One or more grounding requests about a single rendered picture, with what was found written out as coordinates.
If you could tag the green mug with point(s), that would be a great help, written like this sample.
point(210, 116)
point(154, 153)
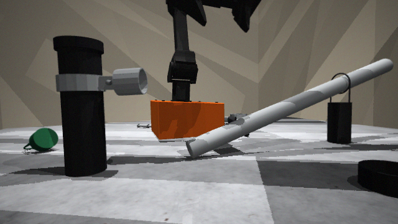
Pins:
point(43, 140)

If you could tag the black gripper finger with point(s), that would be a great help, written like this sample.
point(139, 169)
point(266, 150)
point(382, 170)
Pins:
point(243, 14)
point(193, 8)

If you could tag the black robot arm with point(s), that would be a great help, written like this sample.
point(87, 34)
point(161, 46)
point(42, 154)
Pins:
point(183, 64)

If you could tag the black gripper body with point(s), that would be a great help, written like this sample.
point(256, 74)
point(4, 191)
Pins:
point(232, 4)

